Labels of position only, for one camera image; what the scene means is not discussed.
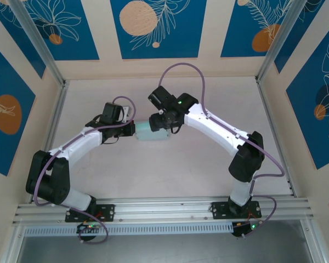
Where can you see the light blue paper box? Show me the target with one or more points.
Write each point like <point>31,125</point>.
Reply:
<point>145,134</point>

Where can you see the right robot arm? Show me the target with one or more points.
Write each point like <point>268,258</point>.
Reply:
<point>216,128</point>

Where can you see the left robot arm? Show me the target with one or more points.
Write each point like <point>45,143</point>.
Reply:
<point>71,143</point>

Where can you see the small circuit board green LED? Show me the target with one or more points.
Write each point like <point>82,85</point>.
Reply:
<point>89,228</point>
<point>248,228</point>

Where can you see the grey metal sheet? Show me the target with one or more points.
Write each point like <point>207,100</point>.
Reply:
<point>164,250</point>

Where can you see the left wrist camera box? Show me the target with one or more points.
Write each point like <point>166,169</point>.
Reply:
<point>127,112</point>

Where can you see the aluminium table edge rail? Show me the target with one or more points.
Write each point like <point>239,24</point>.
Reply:
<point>271,123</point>
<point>57,109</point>

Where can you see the blue floral wall panel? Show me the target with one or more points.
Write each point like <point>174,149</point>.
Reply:
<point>312,27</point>
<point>244,27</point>
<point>13,33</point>
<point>159,43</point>
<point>309,123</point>
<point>5,82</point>
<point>71,41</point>

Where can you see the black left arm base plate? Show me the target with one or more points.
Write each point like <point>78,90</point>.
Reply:
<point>107,212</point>

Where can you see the long aluminium mounting rail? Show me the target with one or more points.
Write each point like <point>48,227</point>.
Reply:
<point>164,211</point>

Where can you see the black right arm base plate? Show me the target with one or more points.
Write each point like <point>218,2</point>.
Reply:
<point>219,209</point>

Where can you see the aluminium corner post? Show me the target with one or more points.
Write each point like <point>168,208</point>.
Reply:
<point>38,38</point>
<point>279,35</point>

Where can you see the aluminium frame profile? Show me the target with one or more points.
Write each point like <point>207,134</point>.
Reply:
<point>9,243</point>
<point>316,243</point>

